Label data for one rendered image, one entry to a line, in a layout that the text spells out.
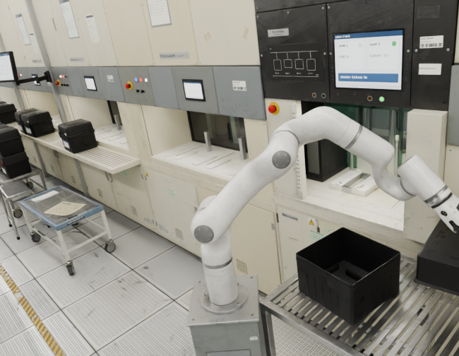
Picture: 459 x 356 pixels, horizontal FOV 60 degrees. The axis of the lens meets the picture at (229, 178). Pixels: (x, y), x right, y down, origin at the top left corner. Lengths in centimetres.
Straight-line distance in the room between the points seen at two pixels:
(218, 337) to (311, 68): 118
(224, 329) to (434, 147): 102
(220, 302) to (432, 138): 99
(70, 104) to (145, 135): 151
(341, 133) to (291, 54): 71
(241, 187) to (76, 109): 339
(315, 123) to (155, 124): 212
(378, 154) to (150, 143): 223
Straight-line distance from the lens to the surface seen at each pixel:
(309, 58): 183
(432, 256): 138
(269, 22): 195
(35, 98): 598
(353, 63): 171
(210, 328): 161
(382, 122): 276
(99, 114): 466
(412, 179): 137
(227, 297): 161
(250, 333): 162
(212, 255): 150
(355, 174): 231
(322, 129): 126
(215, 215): 137
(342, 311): 153
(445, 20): 155
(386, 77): 165
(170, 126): 331
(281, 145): 123
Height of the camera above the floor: 182
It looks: 22 degrees down
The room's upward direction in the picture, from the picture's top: 8 degrees counter-clockwise
